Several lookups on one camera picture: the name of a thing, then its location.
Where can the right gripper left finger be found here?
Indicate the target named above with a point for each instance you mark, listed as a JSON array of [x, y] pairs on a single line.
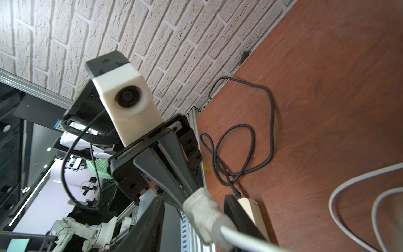
[[145, 235]]

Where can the aluminium front frame rail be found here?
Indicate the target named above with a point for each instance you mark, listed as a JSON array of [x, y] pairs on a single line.
[[190, 240]]

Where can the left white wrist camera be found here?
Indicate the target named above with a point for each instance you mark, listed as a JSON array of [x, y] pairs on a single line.
[[125, 95]]

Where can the beige red power strip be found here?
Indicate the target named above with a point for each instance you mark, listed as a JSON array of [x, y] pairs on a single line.
[[251, 207]]

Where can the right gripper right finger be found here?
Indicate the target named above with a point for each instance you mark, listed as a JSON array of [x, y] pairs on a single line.
[[245, 237]]

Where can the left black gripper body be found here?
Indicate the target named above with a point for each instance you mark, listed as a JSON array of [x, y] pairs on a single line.
[[166, 160]]

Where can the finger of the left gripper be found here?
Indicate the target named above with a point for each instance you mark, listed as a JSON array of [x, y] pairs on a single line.
[[173, 151], [153, 165]]

